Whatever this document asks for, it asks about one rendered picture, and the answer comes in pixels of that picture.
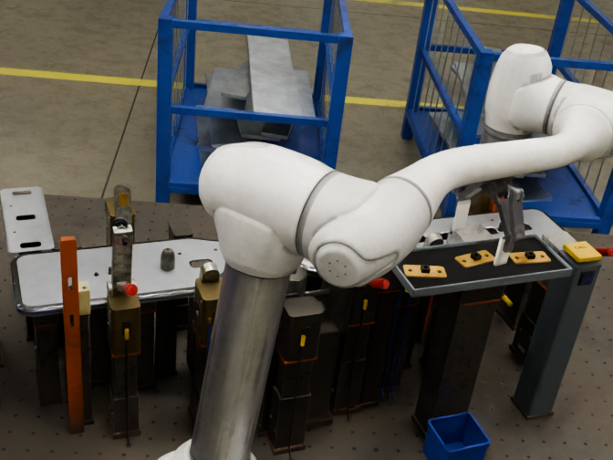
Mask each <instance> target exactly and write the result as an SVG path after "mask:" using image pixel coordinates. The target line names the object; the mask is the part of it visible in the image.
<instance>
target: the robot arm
mask: <svg viewBox="0 0 613 460"><path fill-rule="evenodd" d="M551 72H552V63H551V59H550V57H549V55H548V53H547V51H546V50H545V49H544V48H542V47H539V46H534V45H529V44H514V45H512V46H510V47H509V48H507V49H506V50H505V51H504V52H503V53H502V55H501V56H500V57H499V59H498V61H497V63H496V65H495V68H494V72H493V74H492V77H491V80H490V84H489V87H488V90H487V95H486V101H485V122H484V124H483V133H482V137H481V140H480V144H478V145H471V146H464V147H459V148H454V149H449V150H446V151H442V152H437V153H434V154H433V155H430V156H428V157H426V158H423V159H421V160H419V161H418V162H415V163H414V164H412V165H410V166H408V167H407V168H405V169H403V170H401V171H399V172H395V173H394V174H392V175H389V176H387V177H385V178H383V179H381V180H380V181H378V182H377V183H375V182H372V181H368V180H364V179H360V178H357V177H354V176H350V175H347V174H344V173H342V172H338V171H336V170H334V169H332V168H330V167H328V166H327V165H325V164H324V163H322V162H320V161H318V160H315V159H313V158H311V157H308V156H306V155H304V154H301V153H299V152H294V151H291V150H288V149H286V148H283V147H280V146H277V145H274V144H269V143H265V142H258V141H247V142H242V143H234V144H228V145H224V146H221V147H219V148H218V149H217V150H215V151H214V152H213V153H212V154H211V155H210V157H209V158H208V159H207V161H206V162H205V164H204V166H203V168H202V171H201V174H200V178H199V196H200V199H201V201H202V204H203V207H204V209H205V210H206V212H207V213H208V214H209V215H210V216H212V217H213V219H214V224H215V228H216V232H217V235H218V240H219V247H220V250H221V253H222V255H223V259H224V260H225V265H224V270H223V279H222V284H221V288H220V293H219V298H218V303H217V308H216V312H215V317H214V323H213V331H212V336H211V343H210V348H209V352H208V358H207V362H206V367H205V372H204V376H203V386H202V390H201V395H200V401H199V405H198V410H197V414H196V419H195V425H194V429H193V434H192V439H190V440H189V441H187V442H185V443H184V444H182V445H181V446H180V447H179V448H178V449H177V450H176V451H173V452H170V453H168V454H166V455H163V456H162V457H160V458H159V459H158V460H256V458H255V456H254V455H253V453H252V452H251V447H252V443H253V440H254V435H255V428H256V424H257V420H258V415H259V412H260V407H261V403H262V400H263V395H264V391H265V384H266V380H267V375H268V372H269V368H270V363H271V360H272V355H273V351H274V347H275V340H276V336H277V332H278V328H279V323H280V319H281V316H282V311H283V307H284V303H285V299H286V292H287V288H288V284H289V279H290V276H291V274H292V273H293V272H294V271H295V270H296V269H298V267H299V266H300V265H301V264H302V262H303V260H304V258H307V259H309V260H310V262H311V264H312V266H313V267H314V269H315V270H316V271H317V273H318V274H319V275H320V276H321V277H322V278H323V279H324V280H325V281H327V282H328V283H329V284H331V285H333V286H336V287H339V288H353V287H358V286H361V285H364V284H367V283H369V282H371V281H373V280H375V279H377V278H379V277H382V276H383V275H385V274H386V273H388V272H389V271H391V269H392V268H394V267H395V266H396V265H397V264H398V263H400V262H401V261H402V260H403V259H404V258H405V257H406V256H407V255H408V254H409V253H410V252H411V251H412V250H413V249H414V248H415V246H416V245H417V244H418V243H419V242H420V240H421V238H422V236H423V234H424V233H425V232H426V230H427V229H428V227H429V226H430V224H431V221H432V219H433V217H434V216H435V214H436V212H437V210H438V208H439V206H440V204H441V202H442V200H443V198H444V196H445V195H446V194H447V193H448V192H450V191H452V194H455V195H456V200H457V202H456V206H455V217H454V221H453V226H452V230H453V232H455V231H459V230H463V229H464V228H465V224H466V220H467V216H468V213H469V208H470V204H471V200H466V199H470V197H472V196H473V195H475V194H476V193H479V192H480V191H481V190H483V193H485V194H488V195H489V197H490V198H492V199H494V204H495V205H496V206H497V209H498V213H499V216H500V219H501V223H502V227H503V230H504V235H501V237H500V241H499V245H498V248H497V251H496V255H495V259H494V265H495V266H499V265H502V264H506V262H507V259H508V256H509V252H511V251H512V250H513V247H514V241H516V240H520V239H524V238H525V223H524V212H523V202H522V200H523V195H524V190H523V189H522V188H520V189H516V188H514V187H513V184H512V180H513V179H514V177H515V176H516V175H521V174H527V173H536V172H541V171H546V170H551V169H555V168H559V167H563V166H566V165H569V164H571V163H573V162H577V161H582V162H586V161H592V160H595V159H597V158H606V157H612V158H613V92H612V91H609V90H606V89H602V88H598V87H594V86H590V85H587V84H580V83H574V82H570V81H566V80H563V79H561V78H559V77H557V76H555V75H553V74H551ZM532 132H539V133H544V134H547V135H549V136H548V137H543V138H534V139H530V138H531V136H532ZM471 183H472V184H473V185H472V186H470V187H469V188H467V187H468V185H469V184H471ZM466 188H467V189H466ZM465 189H466V190H465ZM502 197H504V200H500V199H499V198H502ZM510 230H511V232H510Z"/></svg>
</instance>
